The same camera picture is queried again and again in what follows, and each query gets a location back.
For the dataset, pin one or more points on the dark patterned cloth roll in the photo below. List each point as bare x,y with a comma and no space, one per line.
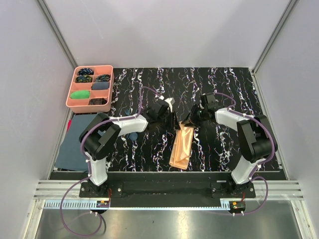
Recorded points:
97,101

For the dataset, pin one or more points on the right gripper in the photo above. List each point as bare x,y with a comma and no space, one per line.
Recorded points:
188,122

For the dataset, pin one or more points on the aluminium post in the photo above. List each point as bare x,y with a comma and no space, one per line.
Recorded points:
56,31
277,30

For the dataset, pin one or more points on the aluminium frame rail front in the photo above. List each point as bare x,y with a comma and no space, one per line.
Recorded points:
65,194

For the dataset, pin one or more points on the grey folded cloth in tray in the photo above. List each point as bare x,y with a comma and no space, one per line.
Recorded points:
100,86

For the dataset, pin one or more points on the peach cloth napkin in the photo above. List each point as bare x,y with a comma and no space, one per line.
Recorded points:
181,150

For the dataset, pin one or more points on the pink divided organizer tray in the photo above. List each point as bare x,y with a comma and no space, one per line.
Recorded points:
82,106

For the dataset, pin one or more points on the left rear aluminium post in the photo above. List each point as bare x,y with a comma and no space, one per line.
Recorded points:
56,31

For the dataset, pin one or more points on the blue yellow patterned roll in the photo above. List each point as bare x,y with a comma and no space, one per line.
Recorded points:
83,79

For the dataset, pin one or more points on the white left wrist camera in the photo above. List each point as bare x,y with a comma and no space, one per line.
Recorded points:
169,101

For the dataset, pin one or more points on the blue patterned roll right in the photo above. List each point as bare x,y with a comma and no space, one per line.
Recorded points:
103,78

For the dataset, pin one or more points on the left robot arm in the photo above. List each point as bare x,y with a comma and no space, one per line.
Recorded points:
101,134

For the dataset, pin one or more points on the right rear aluminium post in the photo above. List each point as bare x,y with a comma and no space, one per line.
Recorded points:
277,30

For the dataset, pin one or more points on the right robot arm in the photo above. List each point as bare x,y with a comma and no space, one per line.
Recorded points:
257,142

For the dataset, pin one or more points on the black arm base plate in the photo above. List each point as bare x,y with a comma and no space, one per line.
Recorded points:
209,184

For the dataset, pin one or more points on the blue patterned roll top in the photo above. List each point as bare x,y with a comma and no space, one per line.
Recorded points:
85,71

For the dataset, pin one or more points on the green rolled cloth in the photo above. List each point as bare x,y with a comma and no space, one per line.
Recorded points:
81,94

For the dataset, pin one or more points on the blue grey folded napkin stack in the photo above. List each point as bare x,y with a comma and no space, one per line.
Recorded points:
70,156

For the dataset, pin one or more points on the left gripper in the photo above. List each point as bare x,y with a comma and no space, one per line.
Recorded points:
172,116

